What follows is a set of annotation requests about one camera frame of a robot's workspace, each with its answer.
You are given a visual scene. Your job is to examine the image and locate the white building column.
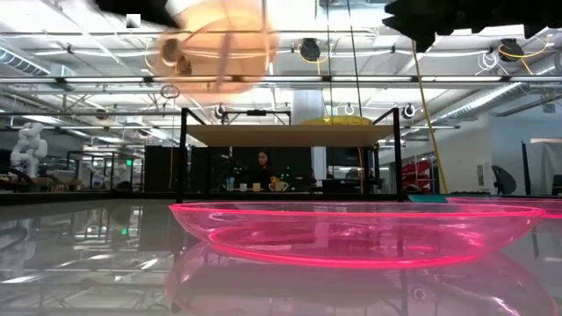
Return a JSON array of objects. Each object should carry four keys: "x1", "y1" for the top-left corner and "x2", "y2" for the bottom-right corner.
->
[{"x1": 292, "y1": 90, "x2": 328, "y2": 182}]

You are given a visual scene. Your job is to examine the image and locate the translucent pink plate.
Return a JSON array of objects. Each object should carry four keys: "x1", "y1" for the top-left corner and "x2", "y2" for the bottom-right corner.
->
[{"x1": 169, "y1": 201, "x2": 547, "y2": 269}]

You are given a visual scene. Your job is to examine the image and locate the dark office chair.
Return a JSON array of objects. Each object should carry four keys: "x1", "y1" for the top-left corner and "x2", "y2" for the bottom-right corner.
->
[{"x1": 491, "y1": 164, "x2": 518, "y2": 196}]

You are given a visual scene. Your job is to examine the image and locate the black workstation frame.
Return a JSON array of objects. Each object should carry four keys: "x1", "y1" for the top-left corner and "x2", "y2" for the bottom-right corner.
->
[{"x1": 65, "y1": 150, "x2": 145, "y2": 192}]

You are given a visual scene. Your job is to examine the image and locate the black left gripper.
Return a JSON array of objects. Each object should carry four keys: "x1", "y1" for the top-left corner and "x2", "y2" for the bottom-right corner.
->
[{"x1": 94, "y1": 0, "x2": 184, "y2": 30}]

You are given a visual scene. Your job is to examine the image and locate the black cabinet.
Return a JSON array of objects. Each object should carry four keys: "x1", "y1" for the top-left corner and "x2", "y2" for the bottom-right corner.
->
[{"x1": 144, "y1": 145, "x2": 184, "y2": 193}]

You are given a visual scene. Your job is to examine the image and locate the person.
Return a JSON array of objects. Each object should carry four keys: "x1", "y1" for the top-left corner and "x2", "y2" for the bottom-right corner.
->
[{"x1": 250, "y1": 149, "x2": 276, "y2": 190}]

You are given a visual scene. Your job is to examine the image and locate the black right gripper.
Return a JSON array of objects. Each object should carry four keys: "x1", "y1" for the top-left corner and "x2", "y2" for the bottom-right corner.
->
[{"x1": 381, "y1": 0, "x2": 562, "y2": 53}]

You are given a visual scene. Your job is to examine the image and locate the yellow hanging cable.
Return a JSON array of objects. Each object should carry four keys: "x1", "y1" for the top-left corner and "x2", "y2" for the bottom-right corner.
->
[{"x1": 411, "y1": 39, "x2": 450, "y2": 195}]

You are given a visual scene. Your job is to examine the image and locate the silver ventilation duct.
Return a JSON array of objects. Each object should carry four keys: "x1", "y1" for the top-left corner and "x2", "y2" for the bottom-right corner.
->
[{"x1": 432, "y1": 56, "x2": 562, "y2": 126}]

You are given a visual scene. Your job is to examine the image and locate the wooden shelf board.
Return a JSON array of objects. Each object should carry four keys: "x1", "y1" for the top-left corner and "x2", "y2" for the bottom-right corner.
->
[{"x1": 187, "y1": 124, "x2": 396, "y2": 148}]

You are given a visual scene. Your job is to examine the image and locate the black hanging cable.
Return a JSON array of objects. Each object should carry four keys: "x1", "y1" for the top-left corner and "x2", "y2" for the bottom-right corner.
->
[{"x1": 346, "y1": 0, "x2": 364, "y2": 119}]

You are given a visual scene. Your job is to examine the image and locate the black ceiling cord reel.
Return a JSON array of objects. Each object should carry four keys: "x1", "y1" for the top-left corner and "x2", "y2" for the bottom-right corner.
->
[
  {"x1": 158, "y1": 38, "x2": 181, "y2": 64},
  {"x1": 499, "y1": 38, "x2": 526, "y2": 62},
  {"x1": 299, "y1": 38, "x2": 321, "y2": 62}
]

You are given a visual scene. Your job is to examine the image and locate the black metal shelf frame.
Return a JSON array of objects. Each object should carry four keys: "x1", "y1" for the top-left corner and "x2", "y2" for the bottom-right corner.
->
[{"x1": 175, "y1": 107, "x2": 405, "y2": 205}]

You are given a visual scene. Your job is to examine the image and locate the black camera rig frame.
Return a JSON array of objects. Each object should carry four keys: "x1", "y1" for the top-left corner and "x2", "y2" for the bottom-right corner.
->
[{"x1": 221, "y1": 109, "x2": 292, "y2": 126}]

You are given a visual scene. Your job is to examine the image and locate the translucent magenta plate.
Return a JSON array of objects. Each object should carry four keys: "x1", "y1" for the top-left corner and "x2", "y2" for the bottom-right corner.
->
[{"x1": 446, "y1": 197, "x2": 562, "y2": 219}]

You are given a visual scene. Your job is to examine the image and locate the dark upright panel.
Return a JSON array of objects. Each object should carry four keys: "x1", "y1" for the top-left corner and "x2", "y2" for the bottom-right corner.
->
[{"x1": 521, "y1": 140, "x2": 532, "y2": 196}]

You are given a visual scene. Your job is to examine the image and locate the long ceiling light strip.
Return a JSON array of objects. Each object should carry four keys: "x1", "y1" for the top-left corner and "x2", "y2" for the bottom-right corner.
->
[{"x1": 0, "y1": 75, "x2": 562, "y2": 84}]

